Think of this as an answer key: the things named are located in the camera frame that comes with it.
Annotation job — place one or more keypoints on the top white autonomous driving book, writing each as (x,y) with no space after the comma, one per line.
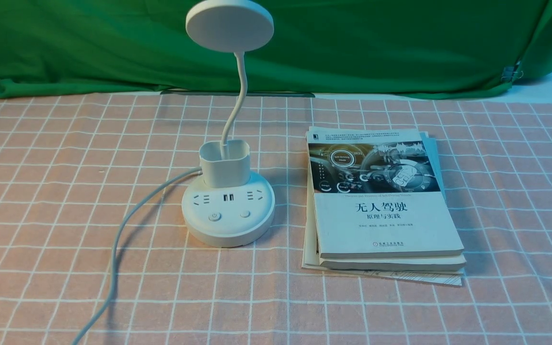
(381,206)

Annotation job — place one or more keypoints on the pink checkered tablecloth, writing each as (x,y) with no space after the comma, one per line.
(72,167)

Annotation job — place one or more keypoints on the white desk lamp with base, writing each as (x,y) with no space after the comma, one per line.
(229,205)

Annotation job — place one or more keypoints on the metal binder clip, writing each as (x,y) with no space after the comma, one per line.
(513,73)

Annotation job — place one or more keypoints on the green backdrop cloth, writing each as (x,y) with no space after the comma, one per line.
(428,49)

